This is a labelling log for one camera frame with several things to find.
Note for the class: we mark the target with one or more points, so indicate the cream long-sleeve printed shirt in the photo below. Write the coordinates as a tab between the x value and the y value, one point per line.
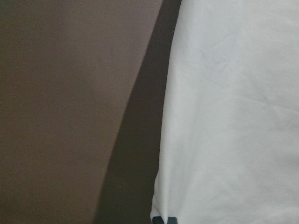
229	151

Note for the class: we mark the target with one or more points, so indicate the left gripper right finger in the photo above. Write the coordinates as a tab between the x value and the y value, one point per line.
172	220

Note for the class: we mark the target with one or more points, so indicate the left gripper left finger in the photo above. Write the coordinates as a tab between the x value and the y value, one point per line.
157	220

